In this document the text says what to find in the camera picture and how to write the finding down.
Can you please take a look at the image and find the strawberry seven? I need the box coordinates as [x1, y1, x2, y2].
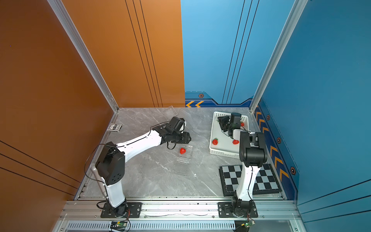
[212, 138, 218, 146]

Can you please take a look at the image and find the green circuit board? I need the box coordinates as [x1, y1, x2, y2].
[241, 219, 256, 231]
[110, 221, 129, 232]

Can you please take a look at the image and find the left green circuit board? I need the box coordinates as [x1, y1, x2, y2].
[110, 221, 129, 232]

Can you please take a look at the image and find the white perforated plastic basket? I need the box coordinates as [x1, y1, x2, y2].
[209, 111, 239, 159]

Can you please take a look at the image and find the aluminium corner post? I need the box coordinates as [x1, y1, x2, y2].
[249, 0, 308, 114]
[47, 0, 119, 113]

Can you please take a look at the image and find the black white checkerboard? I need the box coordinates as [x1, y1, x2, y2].
[219, 164, 282, 197]

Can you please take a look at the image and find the aluminium front rail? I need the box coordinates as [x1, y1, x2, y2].
[58, 197, 301, 221]

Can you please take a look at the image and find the clear clamshell near wall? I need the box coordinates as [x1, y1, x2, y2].
[164, 105, 179, 121]

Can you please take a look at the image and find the left aluminium corner post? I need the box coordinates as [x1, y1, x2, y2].
[47, 0, 119, 113]

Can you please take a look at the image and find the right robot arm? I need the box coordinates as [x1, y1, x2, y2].
[217, 113, 268, 218]

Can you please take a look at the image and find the grey metal cylinder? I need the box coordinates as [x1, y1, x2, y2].
[90, 164, 108, 199]

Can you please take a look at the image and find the right aluminium corner post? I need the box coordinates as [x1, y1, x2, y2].
[249, 0, 308, 114]

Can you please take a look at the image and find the right green circuit board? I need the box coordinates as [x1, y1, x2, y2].
[241, 219, 256, 231]

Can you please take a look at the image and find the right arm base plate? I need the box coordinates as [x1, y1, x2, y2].
[217, 202, 259, 218]

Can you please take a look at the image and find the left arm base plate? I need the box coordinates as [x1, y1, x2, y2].
[100, 202, 143, 219]

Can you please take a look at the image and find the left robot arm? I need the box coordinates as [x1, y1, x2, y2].
[90, 117, 191, 218]

